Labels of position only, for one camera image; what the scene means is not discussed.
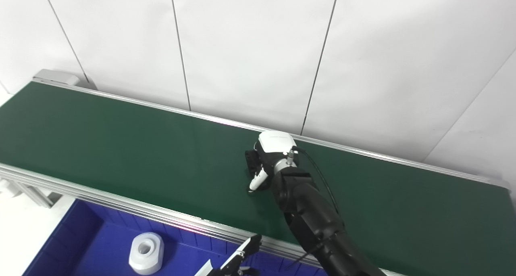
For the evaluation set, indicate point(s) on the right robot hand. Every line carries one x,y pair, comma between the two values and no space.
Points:
276,145

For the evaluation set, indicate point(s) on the black flanged machine part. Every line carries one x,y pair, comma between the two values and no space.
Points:
252,163

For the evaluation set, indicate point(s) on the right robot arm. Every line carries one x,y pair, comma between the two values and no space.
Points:
314,219

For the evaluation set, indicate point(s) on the green conveyor belt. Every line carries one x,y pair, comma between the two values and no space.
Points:
161,163
121,205

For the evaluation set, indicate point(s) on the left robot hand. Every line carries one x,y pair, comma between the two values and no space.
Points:
236,260

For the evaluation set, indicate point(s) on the blue plastic bin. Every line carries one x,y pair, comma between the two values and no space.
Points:
100,247

